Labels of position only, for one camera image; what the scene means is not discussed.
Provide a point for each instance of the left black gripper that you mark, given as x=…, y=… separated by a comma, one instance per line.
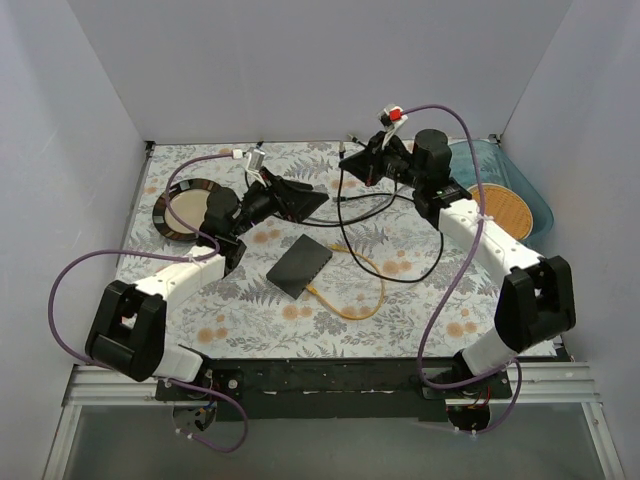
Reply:
x=279, y=194

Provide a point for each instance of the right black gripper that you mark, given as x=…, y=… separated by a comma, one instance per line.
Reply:
x=376, y=159

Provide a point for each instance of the black network switch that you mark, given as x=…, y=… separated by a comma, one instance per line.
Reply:
x=299, y=265

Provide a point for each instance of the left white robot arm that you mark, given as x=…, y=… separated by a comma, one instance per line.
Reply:
x=128, y=333

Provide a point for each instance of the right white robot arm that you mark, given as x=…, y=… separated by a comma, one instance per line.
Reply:
x=536, y=301

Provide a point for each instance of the floral table mat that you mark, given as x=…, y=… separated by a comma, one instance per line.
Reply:
x=392, y=288

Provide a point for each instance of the dark rimmed ceramic plate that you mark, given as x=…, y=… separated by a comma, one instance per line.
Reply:
x=187, y=198

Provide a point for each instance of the teal plastic basin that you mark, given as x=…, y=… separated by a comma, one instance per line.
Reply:
x=496, y=168

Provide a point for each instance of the round woven bamboo tray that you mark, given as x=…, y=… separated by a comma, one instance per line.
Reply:
x=508, y=210

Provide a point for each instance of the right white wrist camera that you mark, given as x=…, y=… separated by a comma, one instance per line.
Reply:
x=392, y=117

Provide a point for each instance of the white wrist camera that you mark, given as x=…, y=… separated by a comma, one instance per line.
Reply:
x=392, y=117
x=254, y=160

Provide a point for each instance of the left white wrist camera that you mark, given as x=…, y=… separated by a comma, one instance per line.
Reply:
x=254, y=160

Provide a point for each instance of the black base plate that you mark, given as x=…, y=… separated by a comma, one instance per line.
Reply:
x=328, y=388

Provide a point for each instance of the aluminium frame rail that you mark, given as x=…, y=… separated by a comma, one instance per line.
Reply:
x=542, y=382

